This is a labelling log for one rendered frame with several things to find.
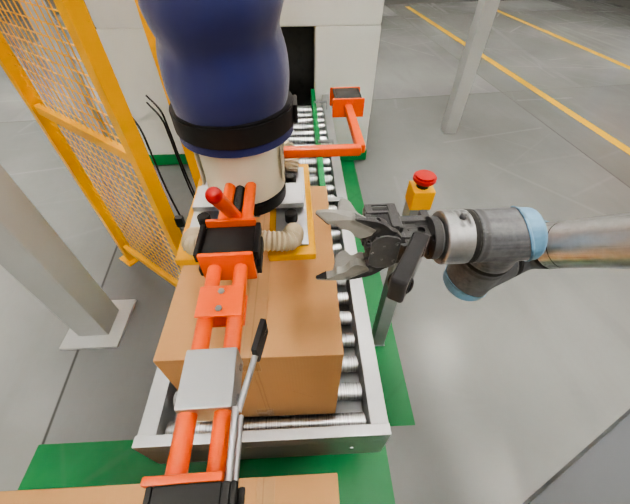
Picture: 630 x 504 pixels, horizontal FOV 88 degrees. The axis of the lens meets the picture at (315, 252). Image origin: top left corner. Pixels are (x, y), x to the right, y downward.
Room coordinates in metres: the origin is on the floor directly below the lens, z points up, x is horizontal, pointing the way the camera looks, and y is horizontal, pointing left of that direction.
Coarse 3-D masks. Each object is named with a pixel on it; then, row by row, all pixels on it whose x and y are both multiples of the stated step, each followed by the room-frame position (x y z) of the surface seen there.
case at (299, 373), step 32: (320, 192) 0.86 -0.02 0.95; (320, 224) 0.71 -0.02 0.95; (320, 256) 0.58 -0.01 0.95; (192, 288) 0.47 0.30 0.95; (256, 288) 0.47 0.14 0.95; (288, 288) 0.47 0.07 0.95; (320, 288) 0.47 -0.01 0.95; (192, 320) 0.39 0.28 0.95; (256, 320) 0.39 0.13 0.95; (288, 320) 0.39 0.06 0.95; (320, 320) 0.39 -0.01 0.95; (160, 352) 0.31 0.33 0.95; (288, 352) 0.31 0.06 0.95; (320, 352) 0.31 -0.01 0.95; (256, 384) 0.30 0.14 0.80; (288, 384) 0.30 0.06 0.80; (320, 384) 0.30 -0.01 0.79; (256, 416) 0.29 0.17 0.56
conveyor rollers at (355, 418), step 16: (304, 112) 2.36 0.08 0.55; (320, 112) 2.36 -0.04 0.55; (304, 128) 2.15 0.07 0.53; (320, 128) 2.15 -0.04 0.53; (304, 144) 1.90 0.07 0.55; (304, 160) 1.71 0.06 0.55; (352, 336) 0.56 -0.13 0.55; (352, 368) 0.45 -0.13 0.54; (352, 384) 0.39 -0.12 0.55; (272, 416) 0.30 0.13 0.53; (288, 416) 0.30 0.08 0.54; (304, 416) 0.30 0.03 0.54; (320, 416) 0.30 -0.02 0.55; (336, 416) 0.30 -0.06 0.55; (352, 416) 0.30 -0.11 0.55
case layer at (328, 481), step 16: (240, 480) 0.14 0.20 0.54; (256, 480) 0.14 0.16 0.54; (272, 480) 0.14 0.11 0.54; (288, 480) 0.14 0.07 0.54; (304, 480) 0.14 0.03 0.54; (320, 480) 0.14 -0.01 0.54; (336, 480) 0.14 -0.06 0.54; (0, 496) 0.10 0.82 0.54; (16, 496) 0.10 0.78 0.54; (32, 496) 0.10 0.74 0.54; (48, 496) 0.10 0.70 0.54; (64, 496) 0.10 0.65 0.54; (80, 496) 0.10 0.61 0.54; (96, 496) 0.10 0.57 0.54; (112, 496) 0.10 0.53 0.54; (128, 496) 0.10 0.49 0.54; (256, 496) 0.10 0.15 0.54; (272, 496) 0.10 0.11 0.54; (288, 496) 0.10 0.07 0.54; (304, 496) 0.10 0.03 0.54; (320, 496) 0.10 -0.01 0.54; (336, 496) 0.10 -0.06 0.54
